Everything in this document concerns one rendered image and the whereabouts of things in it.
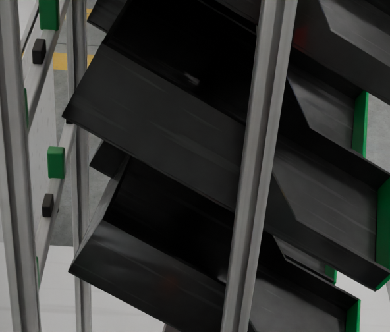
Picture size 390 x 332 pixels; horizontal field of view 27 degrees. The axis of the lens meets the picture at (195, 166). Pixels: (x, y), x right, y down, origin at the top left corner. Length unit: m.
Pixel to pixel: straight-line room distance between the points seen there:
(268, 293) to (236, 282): 0.18
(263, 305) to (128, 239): 0.19
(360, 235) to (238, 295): 0.12
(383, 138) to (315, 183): 2.59
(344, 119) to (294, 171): 0.15
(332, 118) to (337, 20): 0.23
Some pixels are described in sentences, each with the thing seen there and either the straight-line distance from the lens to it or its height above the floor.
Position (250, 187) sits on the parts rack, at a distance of 0.58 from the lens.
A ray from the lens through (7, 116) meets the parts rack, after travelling 0.56.
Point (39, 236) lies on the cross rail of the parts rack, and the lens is 0.74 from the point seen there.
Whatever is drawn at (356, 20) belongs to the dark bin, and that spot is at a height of 1.53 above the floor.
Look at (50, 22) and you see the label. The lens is 0.71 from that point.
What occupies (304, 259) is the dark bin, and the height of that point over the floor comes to 1.20.
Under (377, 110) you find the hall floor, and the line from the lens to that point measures 3.45.
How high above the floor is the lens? 1.81
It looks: 37 degrees down
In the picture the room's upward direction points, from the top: 5 degrees clockwise
